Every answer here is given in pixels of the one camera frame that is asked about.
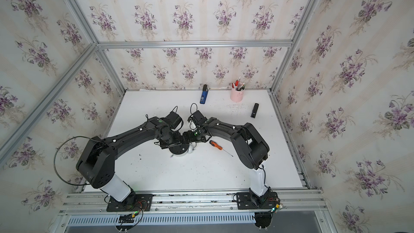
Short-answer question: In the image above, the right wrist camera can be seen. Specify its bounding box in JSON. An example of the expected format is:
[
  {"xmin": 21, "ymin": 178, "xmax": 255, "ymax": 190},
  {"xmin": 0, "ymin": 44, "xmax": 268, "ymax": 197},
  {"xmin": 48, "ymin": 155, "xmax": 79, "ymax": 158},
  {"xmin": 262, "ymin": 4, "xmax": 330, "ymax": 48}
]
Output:
[{"xmin": 188, "ymin": 111, "xmax": 208, "ymax": 127}]

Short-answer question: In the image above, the blue black stapler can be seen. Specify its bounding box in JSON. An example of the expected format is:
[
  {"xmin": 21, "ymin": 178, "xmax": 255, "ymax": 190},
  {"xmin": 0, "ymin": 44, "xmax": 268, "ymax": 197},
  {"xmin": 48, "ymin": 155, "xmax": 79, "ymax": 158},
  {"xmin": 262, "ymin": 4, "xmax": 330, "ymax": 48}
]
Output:
[{"xmin": 199, "ymin": 84, "xmax": 209, "ymax": 104}]

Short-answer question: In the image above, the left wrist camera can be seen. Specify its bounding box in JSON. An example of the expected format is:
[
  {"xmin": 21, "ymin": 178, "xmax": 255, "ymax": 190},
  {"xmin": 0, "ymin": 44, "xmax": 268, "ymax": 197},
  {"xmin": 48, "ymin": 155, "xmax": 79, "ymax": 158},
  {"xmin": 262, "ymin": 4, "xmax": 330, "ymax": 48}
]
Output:
[{"xmin": 163, "ymin": 111, "xmax": 183, "ymax": 131}]

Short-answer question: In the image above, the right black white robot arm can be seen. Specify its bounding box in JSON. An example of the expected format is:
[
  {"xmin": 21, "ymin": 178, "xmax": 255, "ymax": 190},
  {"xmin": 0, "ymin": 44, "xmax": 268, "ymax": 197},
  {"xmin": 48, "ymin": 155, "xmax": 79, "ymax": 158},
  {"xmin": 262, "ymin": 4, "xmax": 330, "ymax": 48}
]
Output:
[{"xmin": 183, "ymin": 115, "xmax": 271, "ymax": 205}]

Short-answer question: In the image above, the aluminium frame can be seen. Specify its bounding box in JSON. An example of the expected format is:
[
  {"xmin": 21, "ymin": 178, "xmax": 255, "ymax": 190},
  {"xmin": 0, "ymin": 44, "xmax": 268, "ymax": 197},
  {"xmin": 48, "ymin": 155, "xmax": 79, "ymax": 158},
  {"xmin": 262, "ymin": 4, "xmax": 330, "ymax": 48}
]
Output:
[{"xmin": 1, "ymin": 0, "xmax": 318, "ymax": 216}]

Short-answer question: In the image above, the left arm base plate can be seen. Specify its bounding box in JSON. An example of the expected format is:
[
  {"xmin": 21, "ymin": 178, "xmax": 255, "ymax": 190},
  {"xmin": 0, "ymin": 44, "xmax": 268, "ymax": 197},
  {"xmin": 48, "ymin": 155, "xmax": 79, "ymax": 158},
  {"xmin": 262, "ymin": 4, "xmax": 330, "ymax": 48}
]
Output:
[{"xmin": 106, "ymin": 193, "xmax": 154, "ymax": 213}]

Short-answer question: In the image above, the pink pen cup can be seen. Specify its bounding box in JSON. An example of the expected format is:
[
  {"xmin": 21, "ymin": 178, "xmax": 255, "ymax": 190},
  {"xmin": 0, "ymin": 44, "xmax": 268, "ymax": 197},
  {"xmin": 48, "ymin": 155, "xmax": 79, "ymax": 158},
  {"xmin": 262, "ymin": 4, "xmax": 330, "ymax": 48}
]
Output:
[{"xmin": 230, "ymin": 86, "xmax": 244, "ymax": 102}]

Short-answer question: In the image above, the orange handled screwdriver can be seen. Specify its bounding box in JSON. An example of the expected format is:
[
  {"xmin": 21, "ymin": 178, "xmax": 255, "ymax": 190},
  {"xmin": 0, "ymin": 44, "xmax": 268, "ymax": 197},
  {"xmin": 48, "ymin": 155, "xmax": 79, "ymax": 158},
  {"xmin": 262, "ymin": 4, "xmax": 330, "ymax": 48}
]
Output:
[{"xmin": 209, "ymin": 140, "xmax": 233, "ymax": 157}]

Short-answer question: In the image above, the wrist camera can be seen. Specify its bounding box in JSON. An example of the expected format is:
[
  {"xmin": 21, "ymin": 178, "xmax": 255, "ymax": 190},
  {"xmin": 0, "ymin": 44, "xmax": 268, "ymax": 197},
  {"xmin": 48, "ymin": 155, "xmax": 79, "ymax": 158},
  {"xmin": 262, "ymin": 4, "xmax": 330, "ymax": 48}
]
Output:
[
  {"xmin": 188, "ymin": 111, "xmax": 208, "ymax": 127},
  {"xmin": 163, "ymin": 111, "xmax": 183, "ymax": 131}
]

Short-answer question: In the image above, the aluminium mounting rail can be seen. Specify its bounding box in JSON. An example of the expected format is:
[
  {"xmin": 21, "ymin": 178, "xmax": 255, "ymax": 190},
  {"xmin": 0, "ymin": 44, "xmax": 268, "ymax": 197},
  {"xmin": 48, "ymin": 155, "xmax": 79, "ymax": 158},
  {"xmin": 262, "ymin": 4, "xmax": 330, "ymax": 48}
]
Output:
[{"xmin": 58, "ymin": 189, "xmax": 328, "ymax": 215}]

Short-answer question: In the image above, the white twin bell alarm clock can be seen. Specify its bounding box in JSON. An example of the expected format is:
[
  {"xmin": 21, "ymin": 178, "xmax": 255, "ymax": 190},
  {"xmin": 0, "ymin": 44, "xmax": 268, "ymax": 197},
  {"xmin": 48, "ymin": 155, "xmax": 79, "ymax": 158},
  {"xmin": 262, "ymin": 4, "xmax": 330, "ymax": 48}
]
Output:
[{"xmin": 169, "ymin": 142, "xmax": 197, "ymax": 157}]

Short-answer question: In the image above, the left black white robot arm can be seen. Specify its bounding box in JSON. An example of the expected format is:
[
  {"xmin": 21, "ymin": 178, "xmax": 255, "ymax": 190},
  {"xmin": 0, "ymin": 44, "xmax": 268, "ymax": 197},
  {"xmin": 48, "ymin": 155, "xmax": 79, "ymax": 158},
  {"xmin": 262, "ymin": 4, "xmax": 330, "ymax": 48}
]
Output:
[{"xmin": 75, "ymin": 112, "xmax": 183, "ymax": 203}]

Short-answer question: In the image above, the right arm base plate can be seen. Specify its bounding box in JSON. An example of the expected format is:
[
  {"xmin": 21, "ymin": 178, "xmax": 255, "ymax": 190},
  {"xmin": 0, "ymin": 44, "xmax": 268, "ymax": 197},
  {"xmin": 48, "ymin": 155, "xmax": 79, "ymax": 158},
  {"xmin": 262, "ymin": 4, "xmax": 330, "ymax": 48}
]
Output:
[{"xmin": 234, "ymin": 190, "xmax": 282, "ymax": 211}]

